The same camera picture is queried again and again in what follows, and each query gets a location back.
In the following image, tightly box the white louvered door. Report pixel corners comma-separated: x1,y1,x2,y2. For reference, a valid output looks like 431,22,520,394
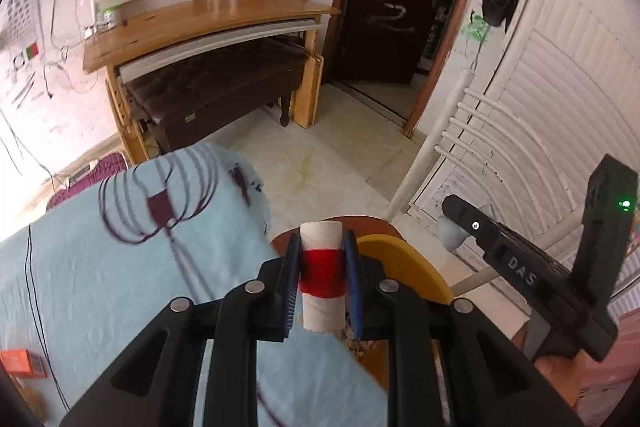
407,0,640,303

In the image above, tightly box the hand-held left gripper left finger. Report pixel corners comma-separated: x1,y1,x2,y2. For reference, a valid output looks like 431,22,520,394
60,234,302,427

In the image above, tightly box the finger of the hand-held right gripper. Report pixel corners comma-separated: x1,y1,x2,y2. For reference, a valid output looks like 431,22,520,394
441,194,502,249

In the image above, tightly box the dark tufted bench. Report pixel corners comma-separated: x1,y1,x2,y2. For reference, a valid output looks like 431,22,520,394
122,38,308,154

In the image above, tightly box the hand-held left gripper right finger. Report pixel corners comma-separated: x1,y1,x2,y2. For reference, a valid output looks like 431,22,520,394
344,230,583,427

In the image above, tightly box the wooden desk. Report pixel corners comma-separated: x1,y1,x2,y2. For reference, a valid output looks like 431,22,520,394
82,0,342,162

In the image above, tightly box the orange flat box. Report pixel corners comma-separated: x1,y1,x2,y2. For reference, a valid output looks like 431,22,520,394
0,349,47,379

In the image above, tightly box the white tube with red yarn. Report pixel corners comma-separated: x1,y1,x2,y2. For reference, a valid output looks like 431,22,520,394
298,220,347,334

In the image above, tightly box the purple floor mat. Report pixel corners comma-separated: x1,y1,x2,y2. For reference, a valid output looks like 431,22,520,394
45,152,128,210

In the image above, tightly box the person's right forearm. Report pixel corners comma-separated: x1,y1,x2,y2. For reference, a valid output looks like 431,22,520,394
512,322,589,411

